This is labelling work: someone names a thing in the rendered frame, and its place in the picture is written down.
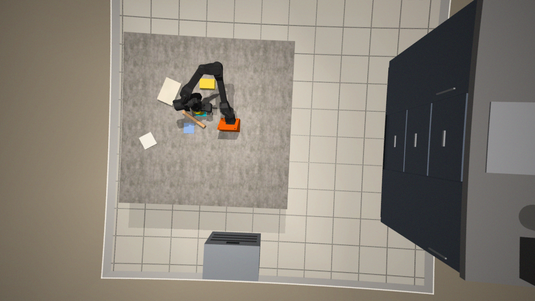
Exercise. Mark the yellow flat block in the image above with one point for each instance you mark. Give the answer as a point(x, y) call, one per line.
point(207, 84)

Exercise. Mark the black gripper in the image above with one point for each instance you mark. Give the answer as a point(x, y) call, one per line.
point(207, 107)

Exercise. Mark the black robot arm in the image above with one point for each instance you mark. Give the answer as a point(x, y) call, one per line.
point(190, 99)

